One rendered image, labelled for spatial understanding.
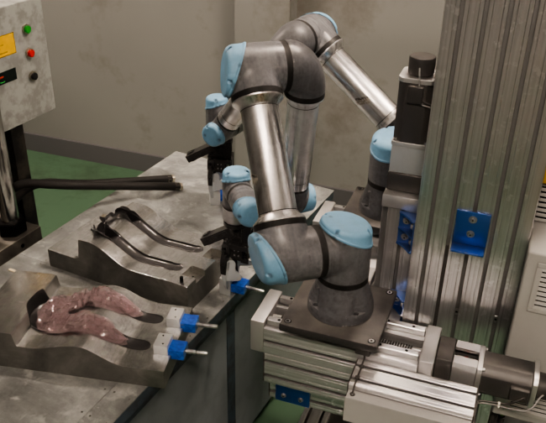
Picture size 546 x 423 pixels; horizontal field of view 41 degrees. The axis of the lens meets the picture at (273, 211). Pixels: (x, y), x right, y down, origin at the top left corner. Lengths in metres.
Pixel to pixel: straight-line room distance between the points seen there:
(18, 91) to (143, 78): 1.89
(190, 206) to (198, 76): 1.77
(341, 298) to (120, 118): 3.18
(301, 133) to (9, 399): 0.94
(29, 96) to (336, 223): 1.41
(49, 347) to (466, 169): 1.07
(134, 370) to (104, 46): 2.94
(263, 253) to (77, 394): 0.63
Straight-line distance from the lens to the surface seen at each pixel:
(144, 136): 4.57
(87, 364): 1.86
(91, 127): 4.75
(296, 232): 1.51
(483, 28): 1.52
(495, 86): 1.55
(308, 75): 1.64
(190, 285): 2.02
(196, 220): 2.49
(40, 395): 1.88
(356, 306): 1.63
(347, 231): 1.53
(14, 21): 2.56
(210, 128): 2.25
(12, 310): 1.97
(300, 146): 1.76
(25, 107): 2.64
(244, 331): 2.41
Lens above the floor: 2.05
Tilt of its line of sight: 30 degrees down
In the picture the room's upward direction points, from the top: 1 degrees clockwise
